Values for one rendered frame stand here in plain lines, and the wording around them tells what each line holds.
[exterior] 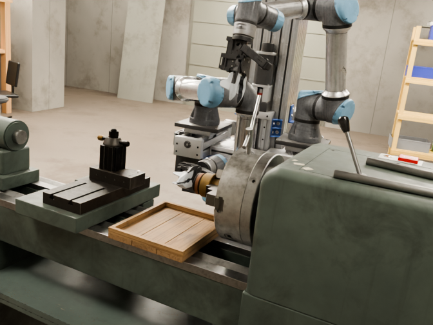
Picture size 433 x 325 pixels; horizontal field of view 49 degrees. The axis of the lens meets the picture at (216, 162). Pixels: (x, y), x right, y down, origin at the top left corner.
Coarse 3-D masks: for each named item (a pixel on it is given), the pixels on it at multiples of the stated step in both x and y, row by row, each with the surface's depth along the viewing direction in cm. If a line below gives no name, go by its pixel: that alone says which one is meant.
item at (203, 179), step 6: (198, 174) 162; (204, 174) 161; (210, 174) 161; (198, 180) 160; (204, 180) 159; (210, 180) 158; (216, 180) 160; (198, 186) 161; (204, 186) 159; (198, 192) 162; (204, 192) 159
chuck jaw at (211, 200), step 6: (210, 186) 156; (216, 186) 156; (210, 192) 149; (210, 198) 148; (216, 198) 145; (222, 198) 144; (210, 204) 148; (216, 204) 145; (222, 204) 144; (222, 210) 145
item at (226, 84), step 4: (232, 72) 154; (228, 76) 154; (232, 76) 154; (224, 80) 155; (228, 80) 154; (236, 80) 152; (220, 84) 155; (224, 84) 154; (228, 84) 154; (232, 84) 152; (236, 84) 153; (228, 88) 153; (232, 88) 152; (236, 88) 154; (232, 92) 153; (232, 96) 153
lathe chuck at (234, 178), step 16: (240, 160) 147; (256, 160) 146; (224, 176) 144; (240, 176) 143; (224, 192) 143; (240, 192) 141; (224, 208) 143; (240, 208) 141; (224, 224) 146; (240, 240) 148
